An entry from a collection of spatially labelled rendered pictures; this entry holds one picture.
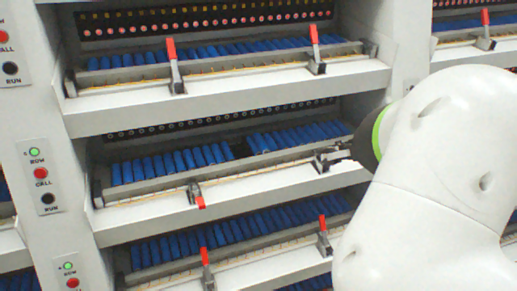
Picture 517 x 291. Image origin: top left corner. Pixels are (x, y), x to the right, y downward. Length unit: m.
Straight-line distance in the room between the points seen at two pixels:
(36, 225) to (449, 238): 0.58
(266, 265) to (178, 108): 0.39
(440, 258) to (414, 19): 0.60
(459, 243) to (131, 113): 0.49
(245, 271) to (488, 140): 0.61
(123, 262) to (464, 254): 0.70
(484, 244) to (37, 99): 0.57
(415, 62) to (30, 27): 0.68
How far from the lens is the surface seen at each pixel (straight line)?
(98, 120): 0.61
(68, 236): 0.67
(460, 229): 0.28
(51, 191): 0.64
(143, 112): 0.61
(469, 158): 0.28
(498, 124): 0.29
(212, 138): 0.78
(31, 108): 0.62
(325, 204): 0.92
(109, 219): 0.68
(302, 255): 0.83
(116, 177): 0.72
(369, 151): 0.41
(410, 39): 0.80
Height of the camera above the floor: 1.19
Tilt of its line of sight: 17 degrees down
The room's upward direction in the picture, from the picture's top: 6 degrees counter-clockwise
